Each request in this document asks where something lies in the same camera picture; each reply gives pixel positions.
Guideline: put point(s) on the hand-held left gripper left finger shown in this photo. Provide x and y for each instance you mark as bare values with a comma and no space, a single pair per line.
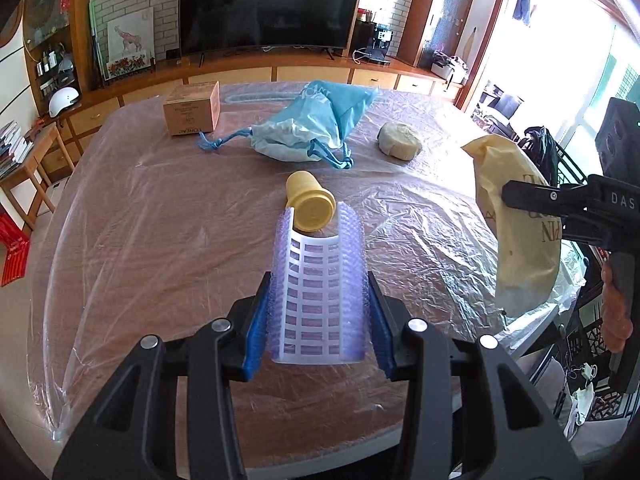
255,345

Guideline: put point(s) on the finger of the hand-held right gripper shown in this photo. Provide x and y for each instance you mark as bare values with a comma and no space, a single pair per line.
540,195
590,230

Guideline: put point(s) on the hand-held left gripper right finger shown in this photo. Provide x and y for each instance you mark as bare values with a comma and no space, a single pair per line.
382,345

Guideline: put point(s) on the white spiky hair roller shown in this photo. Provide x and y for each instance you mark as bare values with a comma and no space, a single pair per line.
315,310

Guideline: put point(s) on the person's right hand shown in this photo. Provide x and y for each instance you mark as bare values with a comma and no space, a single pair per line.
614,310

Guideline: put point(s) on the dark carved wooden chair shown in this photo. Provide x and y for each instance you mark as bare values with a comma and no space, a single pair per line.
572,170

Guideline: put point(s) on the black jacket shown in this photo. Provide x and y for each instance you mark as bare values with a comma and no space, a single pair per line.
542,150

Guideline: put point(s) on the black outdoor chair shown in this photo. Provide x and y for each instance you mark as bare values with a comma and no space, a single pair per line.
502,110

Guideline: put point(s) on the yellow plastic cup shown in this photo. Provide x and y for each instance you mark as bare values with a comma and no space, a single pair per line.
310,205

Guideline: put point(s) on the clear plastic table cover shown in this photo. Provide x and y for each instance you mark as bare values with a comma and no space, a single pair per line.
150,235

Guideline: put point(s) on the white printer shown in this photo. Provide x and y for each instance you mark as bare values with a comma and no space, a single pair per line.
447,67

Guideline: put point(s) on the hanging blue garment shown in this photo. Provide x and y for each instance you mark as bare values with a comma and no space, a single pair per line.
524,2

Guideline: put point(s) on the white face mask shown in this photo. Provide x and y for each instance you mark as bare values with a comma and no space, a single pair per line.
582,400

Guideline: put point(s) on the black coffee machine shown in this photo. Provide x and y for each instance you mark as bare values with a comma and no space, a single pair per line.
380,42

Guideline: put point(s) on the brown cardboard box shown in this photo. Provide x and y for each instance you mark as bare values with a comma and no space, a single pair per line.
192,110

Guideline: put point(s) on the red plastic stool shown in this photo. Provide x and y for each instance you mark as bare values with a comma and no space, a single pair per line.
12,250

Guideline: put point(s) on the small wooden side table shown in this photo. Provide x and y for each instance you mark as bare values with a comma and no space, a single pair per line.
37,152

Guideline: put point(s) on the floral picture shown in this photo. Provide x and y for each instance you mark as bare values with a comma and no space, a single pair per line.
127,66

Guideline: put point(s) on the white helmet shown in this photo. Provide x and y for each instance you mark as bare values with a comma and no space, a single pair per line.
64,99

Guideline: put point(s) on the stack of books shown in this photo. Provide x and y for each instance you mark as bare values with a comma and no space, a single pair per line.
12,147

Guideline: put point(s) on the black flat screen television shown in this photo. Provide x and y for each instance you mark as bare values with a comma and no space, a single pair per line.
270,5

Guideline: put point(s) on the animal painting canvas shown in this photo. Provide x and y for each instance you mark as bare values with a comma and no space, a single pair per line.
131,35

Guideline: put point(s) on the wooden display shelf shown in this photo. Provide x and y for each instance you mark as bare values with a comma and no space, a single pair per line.
55,20

